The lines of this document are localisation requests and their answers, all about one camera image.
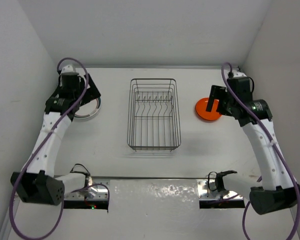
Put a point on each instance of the metal base plate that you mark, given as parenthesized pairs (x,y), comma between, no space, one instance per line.
(98,192)
(205,193)

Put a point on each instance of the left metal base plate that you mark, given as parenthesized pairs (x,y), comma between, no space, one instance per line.
(98,192)

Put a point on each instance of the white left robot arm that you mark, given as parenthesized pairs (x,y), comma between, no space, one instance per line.
(38,184)

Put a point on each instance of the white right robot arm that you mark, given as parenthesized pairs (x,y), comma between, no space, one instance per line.
(276,190)

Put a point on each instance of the wire dish rack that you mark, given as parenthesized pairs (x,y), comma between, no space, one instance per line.
(153,115)

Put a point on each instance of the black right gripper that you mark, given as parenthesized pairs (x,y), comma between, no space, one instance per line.
(218,92)

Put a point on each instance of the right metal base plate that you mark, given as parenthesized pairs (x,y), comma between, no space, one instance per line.
(205,193)

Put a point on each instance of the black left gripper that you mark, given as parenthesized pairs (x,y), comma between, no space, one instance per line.
(91,93)

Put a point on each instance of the dark rimmed white plate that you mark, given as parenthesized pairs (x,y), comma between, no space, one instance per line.
(88,110)

